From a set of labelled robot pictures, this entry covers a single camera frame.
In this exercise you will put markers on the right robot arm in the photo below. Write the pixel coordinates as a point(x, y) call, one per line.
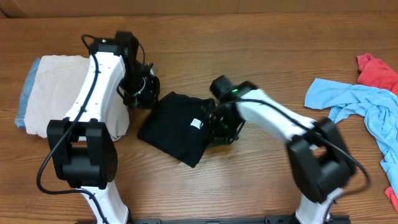
point(320, 162)

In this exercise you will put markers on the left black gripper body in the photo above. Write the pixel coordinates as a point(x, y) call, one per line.
point(138, 91)

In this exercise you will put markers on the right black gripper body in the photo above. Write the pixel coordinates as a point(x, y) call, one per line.
point(224, 130)

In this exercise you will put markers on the red garment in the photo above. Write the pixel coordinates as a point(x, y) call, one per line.
point(376, 73)

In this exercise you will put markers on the light blue garment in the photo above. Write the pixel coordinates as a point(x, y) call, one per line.
point(377, 106)

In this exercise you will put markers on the black t-shirt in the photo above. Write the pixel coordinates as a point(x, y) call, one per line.
point(174, 127)

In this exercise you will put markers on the folded beige garment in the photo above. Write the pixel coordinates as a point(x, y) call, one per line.
point(63, 83)

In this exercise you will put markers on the folded blue jeans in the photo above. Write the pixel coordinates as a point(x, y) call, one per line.
point(25, 94)

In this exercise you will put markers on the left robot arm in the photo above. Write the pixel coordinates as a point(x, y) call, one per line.
point(83, 158)

